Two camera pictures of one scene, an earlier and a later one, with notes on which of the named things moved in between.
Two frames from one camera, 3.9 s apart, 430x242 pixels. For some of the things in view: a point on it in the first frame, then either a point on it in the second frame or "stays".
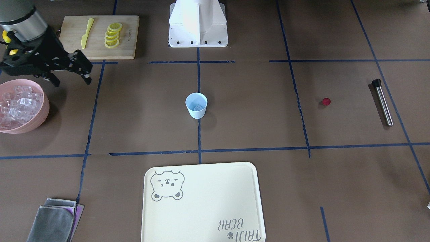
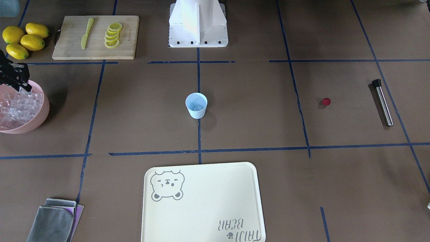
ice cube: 198,107 stays
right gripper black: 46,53 → 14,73
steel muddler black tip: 377,83 stays
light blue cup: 196,103 stays
